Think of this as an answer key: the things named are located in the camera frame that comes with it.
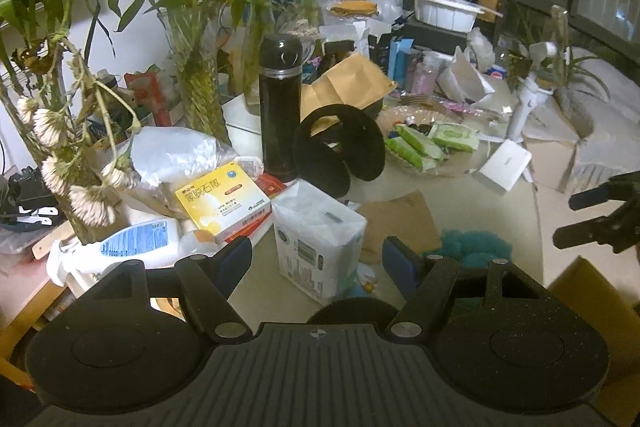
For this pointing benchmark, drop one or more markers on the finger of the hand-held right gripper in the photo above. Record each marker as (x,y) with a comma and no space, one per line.
(580,233)
(587,197)

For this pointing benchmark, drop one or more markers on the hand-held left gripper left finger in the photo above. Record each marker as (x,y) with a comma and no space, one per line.
(238,254)

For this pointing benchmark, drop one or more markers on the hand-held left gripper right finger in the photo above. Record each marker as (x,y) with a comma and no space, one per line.
(397,262)

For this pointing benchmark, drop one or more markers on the cardboard box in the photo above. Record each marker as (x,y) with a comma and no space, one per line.
(600,307)

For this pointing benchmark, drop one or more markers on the teal bath loofah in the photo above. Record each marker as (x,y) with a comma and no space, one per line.
(475,244)

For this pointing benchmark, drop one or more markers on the white tissue pack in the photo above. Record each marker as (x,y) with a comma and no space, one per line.
(315,232)

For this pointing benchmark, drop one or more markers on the black plush earmuffs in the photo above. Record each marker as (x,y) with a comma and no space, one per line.
(345,142)

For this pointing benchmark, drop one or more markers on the brown paper sheet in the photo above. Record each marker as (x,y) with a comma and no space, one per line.
(400,222)

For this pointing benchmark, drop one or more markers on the small white bottle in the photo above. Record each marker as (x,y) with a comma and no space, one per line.
(197,243)

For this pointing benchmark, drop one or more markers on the yellow medicine box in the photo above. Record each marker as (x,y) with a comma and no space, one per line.
(220,202)

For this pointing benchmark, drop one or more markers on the flat red box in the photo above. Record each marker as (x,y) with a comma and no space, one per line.
(272,187)

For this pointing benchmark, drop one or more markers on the white flat box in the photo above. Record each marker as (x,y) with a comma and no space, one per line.
(504,164)

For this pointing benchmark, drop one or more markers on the white blue-label lotion bottle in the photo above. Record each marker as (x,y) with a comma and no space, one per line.
(135,244)

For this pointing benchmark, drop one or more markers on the green wet wipes pack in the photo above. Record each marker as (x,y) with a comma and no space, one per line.
(407,154)
(454,137)
(422,142)

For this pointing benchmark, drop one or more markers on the glass bowl of green packets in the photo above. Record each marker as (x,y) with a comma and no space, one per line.
(450,164)

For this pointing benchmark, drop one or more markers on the white plastic bag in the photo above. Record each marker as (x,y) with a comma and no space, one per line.
(180,157)

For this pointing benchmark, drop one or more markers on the white handheld fan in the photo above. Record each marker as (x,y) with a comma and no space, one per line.
(525,102)

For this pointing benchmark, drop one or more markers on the white tray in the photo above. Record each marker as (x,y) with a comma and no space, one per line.
(242,127)

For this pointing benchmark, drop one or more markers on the spider plant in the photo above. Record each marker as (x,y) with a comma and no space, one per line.
(560,57)

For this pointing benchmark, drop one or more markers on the black thermos bottle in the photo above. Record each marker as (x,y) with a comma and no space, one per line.
(280,107)

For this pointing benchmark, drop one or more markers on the white paper bag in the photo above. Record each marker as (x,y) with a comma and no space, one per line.
(465,77)

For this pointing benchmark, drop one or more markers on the red carton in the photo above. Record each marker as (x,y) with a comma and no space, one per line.
(150,97)

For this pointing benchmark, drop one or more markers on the brown paper bag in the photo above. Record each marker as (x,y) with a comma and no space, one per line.
(350,82)

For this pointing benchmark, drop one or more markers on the pink bottle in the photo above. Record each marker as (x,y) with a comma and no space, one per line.
(428,74)

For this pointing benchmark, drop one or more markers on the blue carton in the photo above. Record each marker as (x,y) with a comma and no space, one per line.
(400,57)

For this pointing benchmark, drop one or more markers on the black box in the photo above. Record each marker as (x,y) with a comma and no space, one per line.
(435,37)

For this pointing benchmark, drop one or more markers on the wilted white flowers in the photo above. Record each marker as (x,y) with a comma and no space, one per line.
(55,127)

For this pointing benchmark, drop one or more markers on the white takeaway bowl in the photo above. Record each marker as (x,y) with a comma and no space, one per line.
(445,12)

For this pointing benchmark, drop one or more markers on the plate of orange food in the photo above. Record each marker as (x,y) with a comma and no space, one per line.
(352,9)

